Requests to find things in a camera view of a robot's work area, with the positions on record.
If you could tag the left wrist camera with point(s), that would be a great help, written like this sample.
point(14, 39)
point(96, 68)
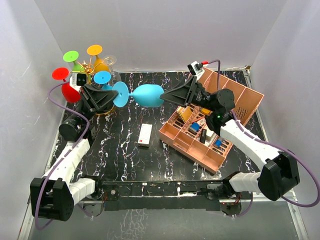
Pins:
point(77, 80)

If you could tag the red wine glass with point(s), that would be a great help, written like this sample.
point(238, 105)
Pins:
point(69, 93)

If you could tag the black front base bar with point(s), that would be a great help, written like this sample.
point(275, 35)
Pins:
point(209, 195)

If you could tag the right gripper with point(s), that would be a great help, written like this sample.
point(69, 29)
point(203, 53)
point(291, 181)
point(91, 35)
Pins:
point(182, 93)

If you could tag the orange wine glass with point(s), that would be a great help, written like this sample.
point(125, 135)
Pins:
point(99, 64)

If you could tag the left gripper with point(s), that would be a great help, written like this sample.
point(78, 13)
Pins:
point(97, 100)

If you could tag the blue wine glass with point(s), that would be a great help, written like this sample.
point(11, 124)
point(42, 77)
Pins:
point(103, 78)
point(146, 95)

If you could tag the yellow spiral notebook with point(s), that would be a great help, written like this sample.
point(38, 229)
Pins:
point(184, 114)

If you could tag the blue small item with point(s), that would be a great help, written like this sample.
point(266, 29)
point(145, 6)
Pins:
point(194, 128)

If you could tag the clear wine glass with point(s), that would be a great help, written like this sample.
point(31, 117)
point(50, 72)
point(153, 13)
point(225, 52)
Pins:
point(110, 61)

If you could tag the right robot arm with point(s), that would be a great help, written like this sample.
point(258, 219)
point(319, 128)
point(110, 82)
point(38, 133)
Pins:
point(278, 169)

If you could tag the white small box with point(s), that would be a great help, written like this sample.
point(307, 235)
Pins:
point(145, 135)

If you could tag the green wine glass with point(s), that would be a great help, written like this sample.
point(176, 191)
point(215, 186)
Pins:
point(72, 57)

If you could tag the pink desk organizer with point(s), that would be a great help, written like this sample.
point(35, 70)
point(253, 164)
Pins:
point(176, 133)

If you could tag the white card box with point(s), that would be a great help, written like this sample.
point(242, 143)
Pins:
point(209, 137)

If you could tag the gold wire glass rack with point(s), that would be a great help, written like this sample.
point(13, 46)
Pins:
point(89, 69)

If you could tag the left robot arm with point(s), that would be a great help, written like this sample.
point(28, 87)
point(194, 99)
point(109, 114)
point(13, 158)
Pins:
point(53, 196)

